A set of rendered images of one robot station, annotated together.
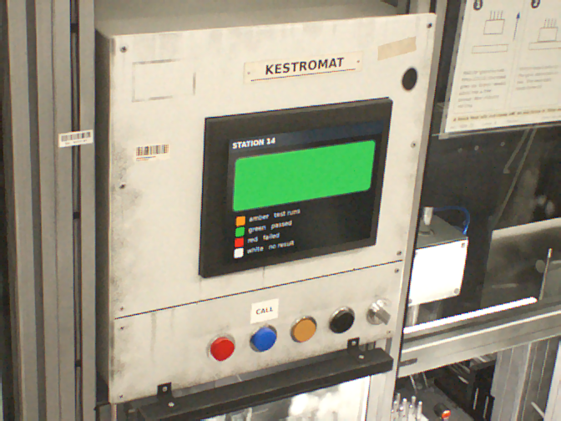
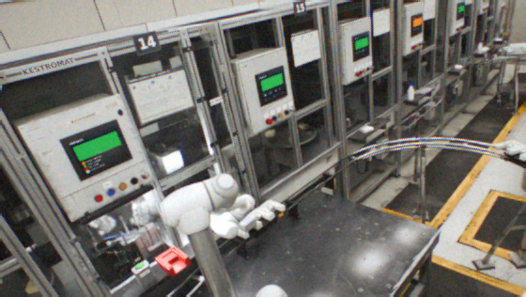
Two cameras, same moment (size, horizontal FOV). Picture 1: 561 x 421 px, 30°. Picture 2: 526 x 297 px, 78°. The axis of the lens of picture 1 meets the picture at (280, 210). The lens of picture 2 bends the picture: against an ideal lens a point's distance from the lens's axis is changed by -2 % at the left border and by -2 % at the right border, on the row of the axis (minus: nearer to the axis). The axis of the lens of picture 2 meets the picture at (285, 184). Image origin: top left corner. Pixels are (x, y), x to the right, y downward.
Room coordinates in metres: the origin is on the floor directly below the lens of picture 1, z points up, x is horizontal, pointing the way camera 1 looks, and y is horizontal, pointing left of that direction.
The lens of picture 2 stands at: (-0.40, -0.52, 2.09)
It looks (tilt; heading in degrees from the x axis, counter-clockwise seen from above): 30 degrees down; 349
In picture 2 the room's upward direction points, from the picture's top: 10 degrees counter-clockwise
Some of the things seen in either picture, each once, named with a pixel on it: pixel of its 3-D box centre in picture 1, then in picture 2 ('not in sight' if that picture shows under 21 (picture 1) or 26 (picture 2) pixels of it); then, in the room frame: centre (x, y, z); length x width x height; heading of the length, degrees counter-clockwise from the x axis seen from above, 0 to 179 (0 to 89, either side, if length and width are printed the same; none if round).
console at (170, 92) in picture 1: (232, 174); (87, 153); (1.26, 0.07, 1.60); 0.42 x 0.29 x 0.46; 121
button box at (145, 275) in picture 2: not in sight; (143, 273); (1.06, 0.01, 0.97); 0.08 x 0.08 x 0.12; 31
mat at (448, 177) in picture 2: not in sight; (493, 120); (3.36, -4.61, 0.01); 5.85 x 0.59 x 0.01; 121
